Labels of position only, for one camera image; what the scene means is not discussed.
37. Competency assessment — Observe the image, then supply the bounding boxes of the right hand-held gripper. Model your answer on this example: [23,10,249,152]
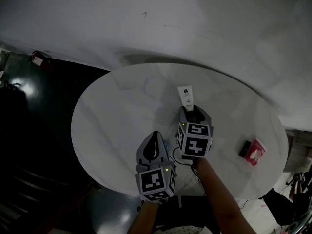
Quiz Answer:
[175,105,215,161]

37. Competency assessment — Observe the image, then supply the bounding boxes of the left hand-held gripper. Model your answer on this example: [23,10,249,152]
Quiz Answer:
[134,130,177,203]

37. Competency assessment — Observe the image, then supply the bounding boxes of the white tube with black cap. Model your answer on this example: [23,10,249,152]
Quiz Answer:
[177,84,196,113]

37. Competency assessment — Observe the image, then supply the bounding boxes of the small black lipstick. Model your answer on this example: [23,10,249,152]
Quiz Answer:
[238,140,252,159]

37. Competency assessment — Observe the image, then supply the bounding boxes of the red sachet packet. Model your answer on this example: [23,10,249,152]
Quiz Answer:
[244,138,267,168]

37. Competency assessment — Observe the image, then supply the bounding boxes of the person's left forearm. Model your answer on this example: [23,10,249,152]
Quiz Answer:
[126,200,162,234]

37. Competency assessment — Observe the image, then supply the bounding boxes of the person's right forearm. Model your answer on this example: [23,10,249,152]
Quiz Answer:
[194,156,258,234]

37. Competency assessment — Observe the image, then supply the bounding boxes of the white oval marble table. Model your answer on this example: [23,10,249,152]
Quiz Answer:
[71,62,289,200]

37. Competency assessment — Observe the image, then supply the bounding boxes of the white dotted shirt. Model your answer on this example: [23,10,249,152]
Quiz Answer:
[150,225,211,234]

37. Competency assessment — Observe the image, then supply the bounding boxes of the grey wooden desk with shelf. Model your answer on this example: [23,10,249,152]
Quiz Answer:
[282,129,312,173]

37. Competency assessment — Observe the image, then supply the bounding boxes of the white shelf unit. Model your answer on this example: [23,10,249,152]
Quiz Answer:
[0,46,11,71]

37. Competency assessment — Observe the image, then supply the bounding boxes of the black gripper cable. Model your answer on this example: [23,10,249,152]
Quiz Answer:
[167,147,208,197]

